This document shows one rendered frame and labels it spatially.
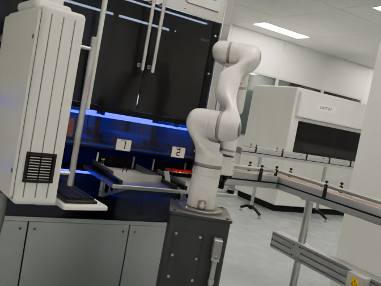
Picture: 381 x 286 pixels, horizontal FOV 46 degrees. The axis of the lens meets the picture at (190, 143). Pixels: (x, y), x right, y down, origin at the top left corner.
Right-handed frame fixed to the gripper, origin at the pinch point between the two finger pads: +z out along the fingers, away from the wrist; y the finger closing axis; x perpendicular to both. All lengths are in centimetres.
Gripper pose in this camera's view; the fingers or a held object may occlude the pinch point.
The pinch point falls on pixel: (221, 184)
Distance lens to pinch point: 235.1
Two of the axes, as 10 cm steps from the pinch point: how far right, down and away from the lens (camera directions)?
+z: -1.8, 9.8, 0.6
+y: -8.6, -1.3, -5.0
